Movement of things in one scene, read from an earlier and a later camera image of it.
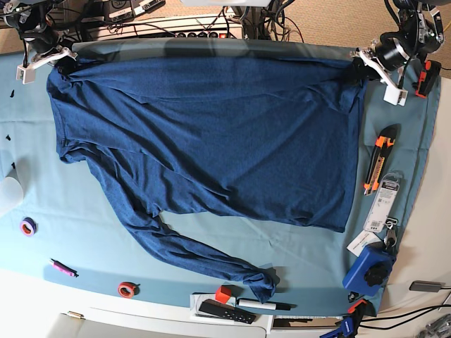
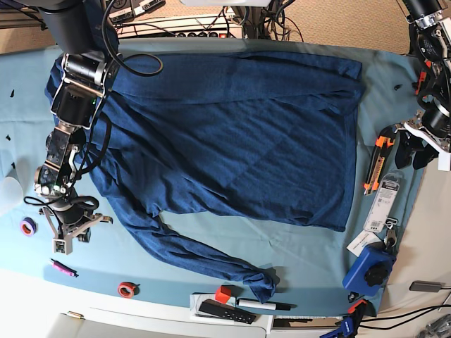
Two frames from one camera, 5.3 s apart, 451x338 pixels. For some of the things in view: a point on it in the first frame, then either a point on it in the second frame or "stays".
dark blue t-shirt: [266, 136] stays
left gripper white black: [27, 73] → [63, 242]
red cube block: [223, 294] stays
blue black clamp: [347, 329] stays
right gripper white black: [360, 72] → [434, 146]
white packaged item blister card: [382, 202] stays
